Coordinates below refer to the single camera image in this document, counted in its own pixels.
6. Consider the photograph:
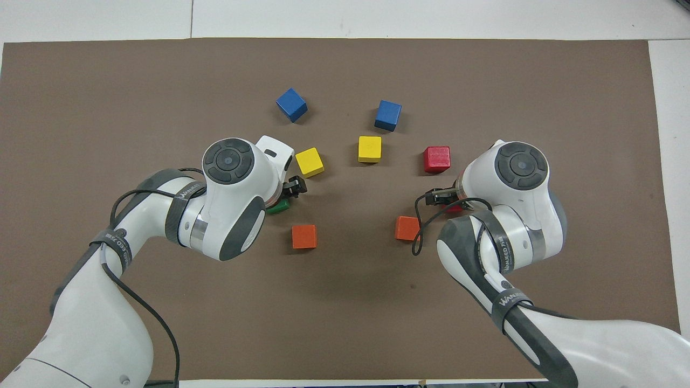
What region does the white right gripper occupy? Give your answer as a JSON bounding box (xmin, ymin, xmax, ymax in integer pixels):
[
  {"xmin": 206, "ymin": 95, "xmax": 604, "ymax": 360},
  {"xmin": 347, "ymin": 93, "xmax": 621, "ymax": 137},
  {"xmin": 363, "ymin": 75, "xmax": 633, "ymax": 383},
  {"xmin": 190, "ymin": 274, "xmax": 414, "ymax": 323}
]
[{"xmin": 425, "ymin": 186, "xmax": 463, "ymax": 210}]

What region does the orange wooden cube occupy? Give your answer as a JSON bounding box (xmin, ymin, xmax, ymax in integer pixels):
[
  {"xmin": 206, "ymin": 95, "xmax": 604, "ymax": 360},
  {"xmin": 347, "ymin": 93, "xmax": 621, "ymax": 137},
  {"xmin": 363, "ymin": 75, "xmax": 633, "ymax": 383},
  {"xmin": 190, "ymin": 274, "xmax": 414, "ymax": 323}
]
[
  {"xmin": 395, "ymin": 216, "xmax": 423, "ymax": 242},
  {"xmin": 292, "ymin": 224, "xmax": 318, "ymax": 250}
]

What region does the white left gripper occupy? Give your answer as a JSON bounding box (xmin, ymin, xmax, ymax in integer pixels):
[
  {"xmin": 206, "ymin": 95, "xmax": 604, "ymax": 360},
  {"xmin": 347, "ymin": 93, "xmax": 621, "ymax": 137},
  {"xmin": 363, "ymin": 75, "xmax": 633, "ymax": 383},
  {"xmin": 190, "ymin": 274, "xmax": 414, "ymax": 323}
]
[{"xmin": 255, "ymin": 136, "xmax": 308, "ymax": 201}]

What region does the black velcro cable strap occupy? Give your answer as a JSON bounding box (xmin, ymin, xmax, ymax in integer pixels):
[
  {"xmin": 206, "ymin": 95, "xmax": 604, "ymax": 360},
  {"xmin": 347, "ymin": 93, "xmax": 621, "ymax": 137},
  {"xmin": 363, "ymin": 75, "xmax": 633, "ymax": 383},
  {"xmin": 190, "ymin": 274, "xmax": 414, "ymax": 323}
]
[
  {"xmin": 491, "ymin": 288, "xmax": 534, "ymax": 335},
  {"xmin": 469, "ymin": 209, "xmax": 516, "ymax": 273},
  {"xmin": 89, "ymin": 229, "xmax": 133, "ymax": 273},
  {"xmin": 164, "ymin": 181, "xmax": 208, "ymax": 246}
]

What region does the yellow wooden cube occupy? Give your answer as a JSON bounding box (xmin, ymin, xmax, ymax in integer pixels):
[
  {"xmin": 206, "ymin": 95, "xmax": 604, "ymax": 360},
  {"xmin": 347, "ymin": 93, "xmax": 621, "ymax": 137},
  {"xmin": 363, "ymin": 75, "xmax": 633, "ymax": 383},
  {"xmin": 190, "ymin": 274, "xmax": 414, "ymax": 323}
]
[
  {"xmin": 358, "ymin": 136, "xmax": 382, "ymax": 163},
  {"xmin": 295, "ymin": 147, "xmax": 325, "ymax": 178}
]

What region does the blue wooden cube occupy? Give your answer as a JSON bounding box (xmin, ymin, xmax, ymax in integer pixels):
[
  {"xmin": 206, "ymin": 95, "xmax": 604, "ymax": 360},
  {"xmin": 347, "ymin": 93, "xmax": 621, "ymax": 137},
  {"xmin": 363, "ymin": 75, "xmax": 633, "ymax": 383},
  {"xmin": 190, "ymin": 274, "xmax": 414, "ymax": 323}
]
[
  {"xmin": 375, "ymin": 100, "xmax": 402, "ymax": 132},
  {"xmin": 276, "ymin": 88, "xmax": 308, "ymax": 123}
]

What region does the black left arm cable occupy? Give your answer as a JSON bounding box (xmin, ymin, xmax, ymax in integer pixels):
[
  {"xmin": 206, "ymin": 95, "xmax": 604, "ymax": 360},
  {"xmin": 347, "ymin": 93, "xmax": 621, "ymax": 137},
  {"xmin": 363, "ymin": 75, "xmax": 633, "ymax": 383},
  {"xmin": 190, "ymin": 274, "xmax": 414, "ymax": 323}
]
[{"xmin": 100, "ymin": 167, "xmax": 208, "ymax": 388}]

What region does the brown table mat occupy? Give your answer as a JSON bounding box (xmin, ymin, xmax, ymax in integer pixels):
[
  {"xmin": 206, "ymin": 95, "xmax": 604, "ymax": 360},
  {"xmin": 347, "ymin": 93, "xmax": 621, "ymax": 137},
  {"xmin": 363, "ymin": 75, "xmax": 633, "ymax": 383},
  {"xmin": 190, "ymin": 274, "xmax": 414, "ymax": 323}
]
[{"xmin": 0, "ymin": 37, "xmax": 686, "ymax": 381}]

